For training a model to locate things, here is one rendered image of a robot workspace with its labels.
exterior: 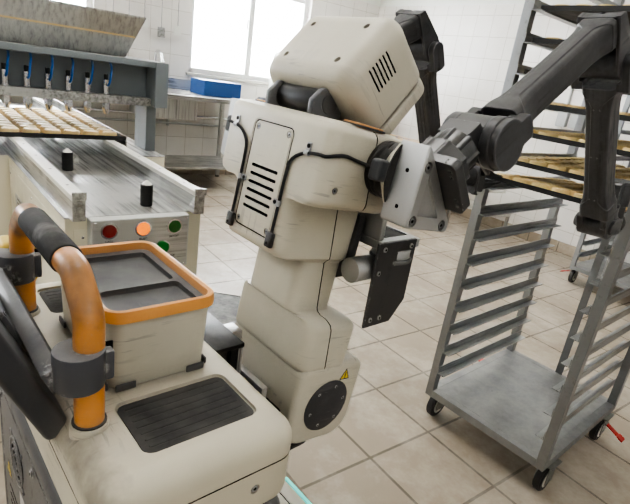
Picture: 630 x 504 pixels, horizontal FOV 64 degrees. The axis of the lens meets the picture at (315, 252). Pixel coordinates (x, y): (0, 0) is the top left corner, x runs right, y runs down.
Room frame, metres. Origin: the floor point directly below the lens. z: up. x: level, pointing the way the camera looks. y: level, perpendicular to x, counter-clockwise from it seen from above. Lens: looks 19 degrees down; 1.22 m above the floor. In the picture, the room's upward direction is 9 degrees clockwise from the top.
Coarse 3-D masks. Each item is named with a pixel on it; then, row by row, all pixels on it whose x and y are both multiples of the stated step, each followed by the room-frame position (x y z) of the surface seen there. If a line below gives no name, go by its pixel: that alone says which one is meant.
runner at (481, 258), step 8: (544, 240) 2.05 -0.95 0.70; (504, 248) 1.82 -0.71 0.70; (512, 248) 1.87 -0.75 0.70; (520, 248) 1.92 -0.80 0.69; (528, 248) 1.96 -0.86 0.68; (536, 248) 1.99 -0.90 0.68; (544, 248) 2.01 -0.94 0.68; (472, 256) 1.67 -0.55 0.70; (480, 256) 1.71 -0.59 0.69; (488, 256) 1.75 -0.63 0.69; (496, 256) 1.79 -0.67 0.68; (504, 256) 1.81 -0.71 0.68; (512, 256) 1.83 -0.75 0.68; (472, 264) 1.65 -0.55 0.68; (480, 264) 1.67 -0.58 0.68
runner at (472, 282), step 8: (520, 264) 1.94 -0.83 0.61; (528, 264) 2.00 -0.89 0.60; (536, 264) 2.05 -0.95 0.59; (544, 264) 2.07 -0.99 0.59; (488, 272) 1.78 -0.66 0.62; (496, 272) 1.82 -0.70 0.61; (504, 272) 1.86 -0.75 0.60; (512, 272) 1.90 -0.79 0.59; (520, 272) 1.92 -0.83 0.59; (464, 280) 1.67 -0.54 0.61; (472, 280) 1.71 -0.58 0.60; (480, 280) 1.75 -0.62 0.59; (488, 280) 1.76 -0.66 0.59; (496, 280) 1.78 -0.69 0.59; (464, 288) 1.65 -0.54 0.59
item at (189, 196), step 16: (96, 144) 1.84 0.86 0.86; (112, 144) 1.70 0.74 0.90; (112, 160) 1.70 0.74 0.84; (128, 160) 1.59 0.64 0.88; (144, 160) 1.51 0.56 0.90; (144, 176) 1.48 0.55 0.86; (160, 176) 1.40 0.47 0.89; (176, 176) 1.36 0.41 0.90; (176, 192) 1.31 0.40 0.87; (192, 192) 1.24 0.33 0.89; (192, 208) 1.24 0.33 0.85
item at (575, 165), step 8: (520, 160) 1.64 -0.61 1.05; (528, 160) 1.68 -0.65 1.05; (536, 160) 1.64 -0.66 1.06; (544, 160) 1.68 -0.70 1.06; (552, 160) 1.80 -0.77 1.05; (560, 160) 1.84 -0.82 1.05; (568, 160) 1.87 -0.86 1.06; (576, 160) 1.86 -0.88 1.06; (552, 168) 1.56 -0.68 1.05; (560, 168) 1.55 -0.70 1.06; (568, 168) 1.59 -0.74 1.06; (576, 168) 1.63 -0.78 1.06; (616, 168) 1.78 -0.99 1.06; (624, 168) 1.84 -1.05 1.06; (616, 176) 1.54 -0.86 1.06; (624, 176) 1.58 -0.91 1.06
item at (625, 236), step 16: (624, 240) 1.34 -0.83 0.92; (624, 256) 1.34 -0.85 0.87; (608, 272) 1.34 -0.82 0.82; (608, 288) 1.33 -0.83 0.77; (592, 320) 1.34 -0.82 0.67; (592, 336) 1.33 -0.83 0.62; (576, 352) 1.35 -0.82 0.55; (576, 368) 1.34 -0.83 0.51; (576, 384) 1.34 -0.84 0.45; (560, 400) 1.35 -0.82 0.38; (560, 416) 1.34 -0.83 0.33; (544, 448) 1.34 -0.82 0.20; (544, 464) 1.33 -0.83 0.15
